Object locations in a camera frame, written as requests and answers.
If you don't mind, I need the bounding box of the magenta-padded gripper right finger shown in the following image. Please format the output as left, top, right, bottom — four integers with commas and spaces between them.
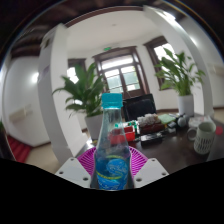
128, 146, 170, 190

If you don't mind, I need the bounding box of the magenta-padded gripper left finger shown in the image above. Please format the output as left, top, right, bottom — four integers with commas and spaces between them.
54, 146, 99, 190

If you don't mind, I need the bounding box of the clear blue-capped drink bottle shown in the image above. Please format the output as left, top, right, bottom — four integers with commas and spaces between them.
94, 92, 133, 191

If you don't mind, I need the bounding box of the flat black device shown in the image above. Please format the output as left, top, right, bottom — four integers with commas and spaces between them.
140, 132, 164, 146

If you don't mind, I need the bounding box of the brown box of packets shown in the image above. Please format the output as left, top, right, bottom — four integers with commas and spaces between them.
136, 113, 165, 135

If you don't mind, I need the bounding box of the green cloth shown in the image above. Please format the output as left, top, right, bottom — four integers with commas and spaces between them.
157, 113, 177, 125

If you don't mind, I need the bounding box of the red carpeted staircase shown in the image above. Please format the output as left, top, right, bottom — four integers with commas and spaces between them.
6, 134, 33, 163

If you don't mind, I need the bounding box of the grey-headed microphone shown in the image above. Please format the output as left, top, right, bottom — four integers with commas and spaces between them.
176, 115, 188, 129
179, 113, 191, 125

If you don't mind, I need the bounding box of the white patterned mug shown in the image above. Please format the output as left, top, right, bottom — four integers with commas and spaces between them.
186, 121, 217, 155

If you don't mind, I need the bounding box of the black chair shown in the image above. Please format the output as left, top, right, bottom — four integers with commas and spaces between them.
122, 93, 157, 122

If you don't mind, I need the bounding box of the printed paper leaflet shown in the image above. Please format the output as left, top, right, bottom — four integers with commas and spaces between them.
187, 115, 215, 130

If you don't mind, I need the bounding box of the green plant in white pot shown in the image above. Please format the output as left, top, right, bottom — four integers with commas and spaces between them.
52, 62, 108, 142
154, 47, 207, 118

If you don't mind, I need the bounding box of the flat round red coaster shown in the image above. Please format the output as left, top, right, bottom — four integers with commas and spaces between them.
214, 125, 224, 136

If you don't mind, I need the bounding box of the dark-framed window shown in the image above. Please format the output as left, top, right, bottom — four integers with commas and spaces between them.
66, 58, 88, 85
143, 35, 182, 92

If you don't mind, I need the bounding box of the dark wooden double door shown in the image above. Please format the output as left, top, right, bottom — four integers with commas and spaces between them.
92, 46, 150, 100

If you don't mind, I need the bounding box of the white wall radiator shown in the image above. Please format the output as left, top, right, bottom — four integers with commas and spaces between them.
8, 105, 35, 123

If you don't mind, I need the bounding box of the glowing wall lamp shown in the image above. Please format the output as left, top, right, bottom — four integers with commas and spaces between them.
30, 72, 41, 84

